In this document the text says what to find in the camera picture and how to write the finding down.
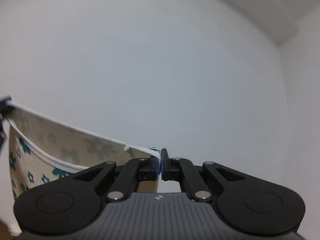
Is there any cream green floral garment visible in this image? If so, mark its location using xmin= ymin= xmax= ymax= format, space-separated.
xmin=5 ymin=103 xmax=160 ymax=198

